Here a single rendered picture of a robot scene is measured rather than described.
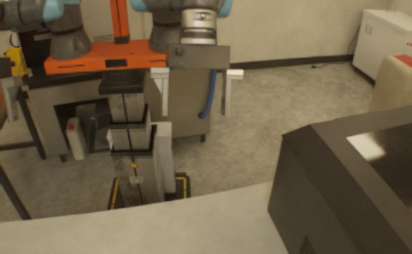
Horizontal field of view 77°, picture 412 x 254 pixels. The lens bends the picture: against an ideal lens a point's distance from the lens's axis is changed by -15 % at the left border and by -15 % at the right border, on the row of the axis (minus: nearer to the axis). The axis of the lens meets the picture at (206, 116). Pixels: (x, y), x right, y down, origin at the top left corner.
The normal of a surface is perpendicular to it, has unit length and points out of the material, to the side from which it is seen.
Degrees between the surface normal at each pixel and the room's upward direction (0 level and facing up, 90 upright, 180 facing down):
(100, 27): 90
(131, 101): 90
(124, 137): 90
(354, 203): 58
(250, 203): 0
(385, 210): 0
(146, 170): 90
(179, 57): 67
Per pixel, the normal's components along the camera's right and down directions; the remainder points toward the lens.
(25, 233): 0.00, -0.82
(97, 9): 0.25, 0.55
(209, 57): 0.24, 0.18
